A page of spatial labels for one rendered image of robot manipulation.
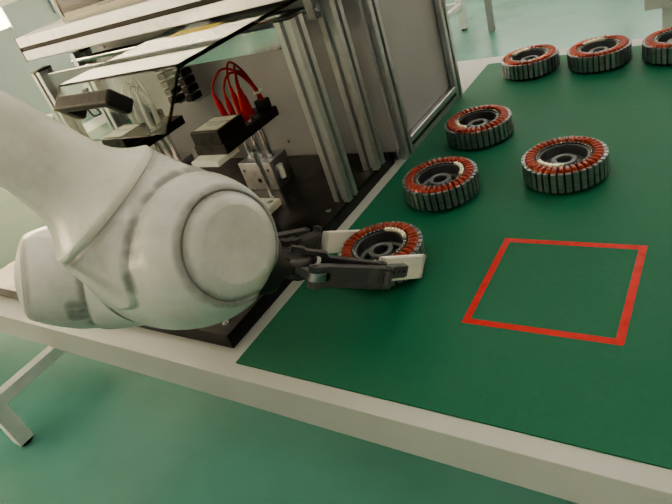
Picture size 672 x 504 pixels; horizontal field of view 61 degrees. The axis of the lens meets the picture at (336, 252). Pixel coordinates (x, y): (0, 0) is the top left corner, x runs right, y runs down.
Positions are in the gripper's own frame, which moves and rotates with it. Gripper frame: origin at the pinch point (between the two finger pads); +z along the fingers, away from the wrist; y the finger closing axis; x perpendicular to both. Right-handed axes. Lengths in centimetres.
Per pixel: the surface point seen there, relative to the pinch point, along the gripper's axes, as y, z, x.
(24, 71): -559, 40, 6
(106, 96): -14.9, -30.5, 15.4
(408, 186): -7.3, 10.2, 7.5
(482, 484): -11, 51, -60
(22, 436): -129, -24, -99
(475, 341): 19.0, -2.2, -3.8
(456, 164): -5.0, 17.0, 11.4
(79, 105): -19.5, -32.3, 13.9
